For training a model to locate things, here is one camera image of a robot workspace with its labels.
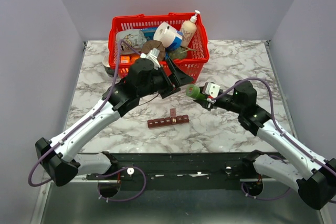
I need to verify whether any blue package in basket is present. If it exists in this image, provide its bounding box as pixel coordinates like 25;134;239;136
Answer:
140;27;157;40

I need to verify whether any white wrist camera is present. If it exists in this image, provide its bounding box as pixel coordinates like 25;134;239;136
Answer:
140;48;161;69
202;82;221;103

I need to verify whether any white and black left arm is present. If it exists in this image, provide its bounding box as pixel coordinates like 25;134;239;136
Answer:
35;58;194;186

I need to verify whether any brown weekly pill organizer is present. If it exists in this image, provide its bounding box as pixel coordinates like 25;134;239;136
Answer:
147;108;190;129

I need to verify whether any orange fruit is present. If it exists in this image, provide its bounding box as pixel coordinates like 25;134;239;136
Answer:
130;54;140;63

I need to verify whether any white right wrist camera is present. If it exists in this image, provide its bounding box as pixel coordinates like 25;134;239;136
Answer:
202;82;221;103

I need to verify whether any white pump lotion bottle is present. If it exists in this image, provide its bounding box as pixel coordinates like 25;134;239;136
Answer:
180;10;201;48

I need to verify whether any white toilet paper roll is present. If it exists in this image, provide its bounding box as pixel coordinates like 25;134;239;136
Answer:
153;22;183;50

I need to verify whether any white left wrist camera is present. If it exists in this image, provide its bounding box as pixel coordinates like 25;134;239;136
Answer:
140;48;161;69

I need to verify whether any grey cartoon snack bag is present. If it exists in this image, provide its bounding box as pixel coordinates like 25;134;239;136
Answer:
115;29;147;55

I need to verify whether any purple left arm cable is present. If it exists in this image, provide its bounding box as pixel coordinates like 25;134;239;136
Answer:
27;38;148;202

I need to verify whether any green round vegetable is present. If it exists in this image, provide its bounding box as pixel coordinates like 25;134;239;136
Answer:
167;47;187;60

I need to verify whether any red plastic shopping basket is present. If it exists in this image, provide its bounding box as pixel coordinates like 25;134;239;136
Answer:
108;12;210;83

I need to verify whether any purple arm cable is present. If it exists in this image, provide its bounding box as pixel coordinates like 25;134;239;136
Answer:
209;77;336;205
27;38;148;202

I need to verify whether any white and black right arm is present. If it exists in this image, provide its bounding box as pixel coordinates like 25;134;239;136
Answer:
195;78;335;210

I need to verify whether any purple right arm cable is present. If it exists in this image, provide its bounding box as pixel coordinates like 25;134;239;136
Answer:
209;77;336;205

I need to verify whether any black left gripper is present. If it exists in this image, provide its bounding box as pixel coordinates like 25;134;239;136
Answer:
138;58;194;100

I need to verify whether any small orange box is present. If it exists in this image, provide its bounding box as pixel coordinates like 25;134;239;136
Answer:
120;55;131;64

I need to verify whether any brown round paper package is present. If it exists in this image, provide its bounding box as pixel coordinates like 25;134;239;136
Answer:
141;40;165;61

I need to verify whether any white dark cup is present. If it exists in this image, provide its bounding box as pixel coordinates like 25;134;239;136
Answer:
102;55;115;78

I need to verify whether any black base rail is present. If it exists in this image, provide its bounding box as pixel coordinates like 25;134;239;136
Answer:
86;152;263;191

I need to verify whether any green pill bottle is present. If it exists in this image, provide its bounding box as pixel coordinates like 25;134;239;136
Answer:
185;84;206;101

